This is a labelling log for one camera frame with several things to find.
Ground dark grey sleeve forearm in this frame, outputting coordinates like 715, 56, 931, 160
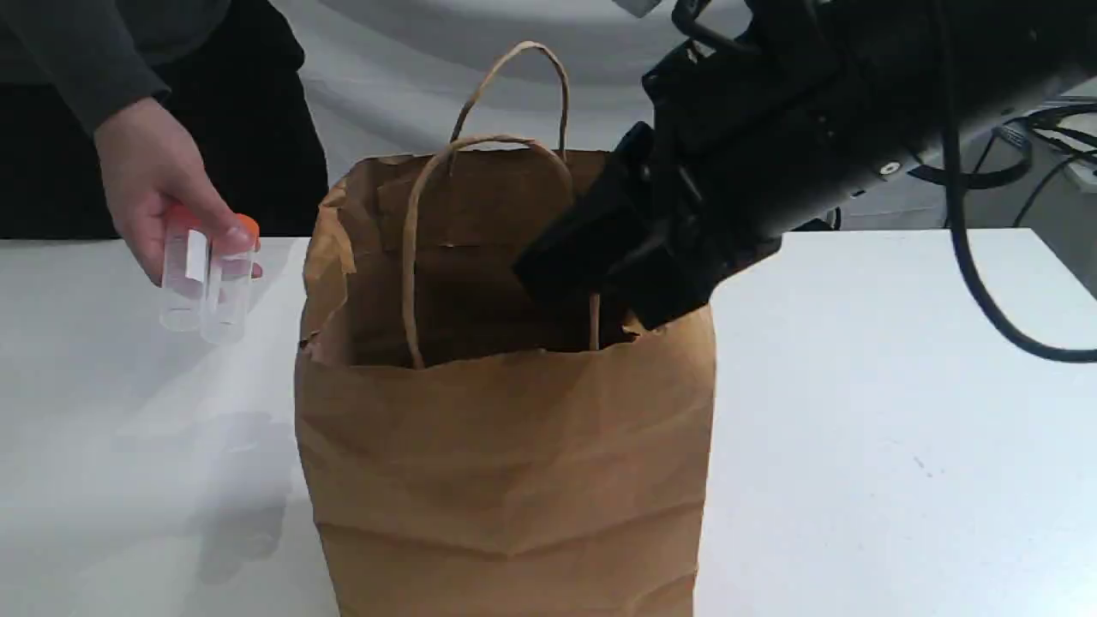
3, 1, 231, 133

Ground clear tube with label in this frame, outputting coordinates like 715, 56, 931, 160
160, 206, 210, 332

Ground black cables on cabinet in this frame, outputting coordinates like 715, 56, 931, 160
908, 103, 1097, 229

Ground grey side cabinet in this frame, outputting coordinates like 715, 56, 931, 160
963, 81, 1096, 293

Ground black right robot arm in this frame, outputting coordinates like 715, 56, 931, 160
514, 1, 1096, 329

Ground person's bare hand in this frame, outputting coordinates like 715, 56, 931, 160
93, 97, 257, 285

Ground black bag behind table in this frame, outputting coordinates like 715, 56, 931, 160
794, 207, 842, 233

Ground clear tube orange cap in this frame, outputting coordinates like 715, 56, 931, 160
200, 214, 260, 346

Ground brown paper bag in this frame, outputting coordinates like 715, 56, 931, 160
295, 40, 716, 616

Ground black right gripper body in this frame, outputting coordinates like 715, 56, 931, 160
618, 40, 849, 267

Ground person's black torso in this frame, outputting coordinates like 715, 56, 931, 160
1, 1, 328, 242

